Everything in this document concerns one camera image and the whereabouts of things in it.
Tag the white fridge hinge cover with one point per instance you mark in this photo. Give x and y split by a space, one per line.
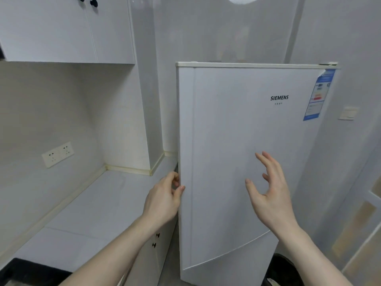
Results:
329 64

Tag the person's left hand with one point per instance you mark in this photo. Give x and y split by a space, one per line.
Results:
159 202

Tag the white wall socket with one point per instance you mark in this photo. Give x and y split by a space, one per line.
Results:
66 150
51 158

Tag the cream light switch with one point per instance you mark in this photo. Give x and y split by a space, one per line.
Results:
348 113

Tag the short white fridge door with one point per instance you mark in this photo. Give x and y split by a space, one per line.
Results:
220 269

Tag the person's left thumb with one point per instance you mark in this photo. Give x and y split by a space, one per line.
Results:
179 192

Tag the narrow white wall cabinet door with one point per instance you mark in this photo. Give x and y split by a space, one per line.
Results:
111 32

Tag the black bin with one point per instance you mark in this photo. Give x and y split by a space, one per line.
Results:
281 272

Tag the white framed glass door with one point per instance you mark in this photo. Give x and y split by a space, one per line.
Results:
361 232

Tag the tall white fridge door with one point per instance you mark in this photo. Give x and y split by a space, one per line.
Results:
232 131

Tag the wide white wall cabinet door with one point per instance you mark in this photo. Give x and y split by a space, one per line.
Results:
44 29

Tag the person's right thumb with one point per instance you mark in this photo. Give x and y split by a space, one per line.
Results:
253 190

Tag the white base cabinet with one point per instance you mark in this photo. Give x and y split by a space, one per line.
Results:
151 262

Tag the person's right middle finger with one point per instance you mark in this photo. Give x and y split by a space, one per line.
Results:
273 163

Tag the person's right hand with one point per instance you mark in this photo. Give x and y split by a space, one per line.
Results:
275 202

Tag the black sink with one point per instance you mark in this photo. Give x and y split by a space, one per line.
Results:
26 274

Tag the person's left forearm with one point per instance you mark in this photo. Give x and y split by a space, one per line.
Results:
119 253

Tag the blue energy label sticker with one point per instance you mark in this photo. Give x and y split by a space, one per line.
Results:
320 95

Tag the person's right forearm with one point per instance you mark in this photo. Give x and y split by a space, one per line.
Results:
312 259

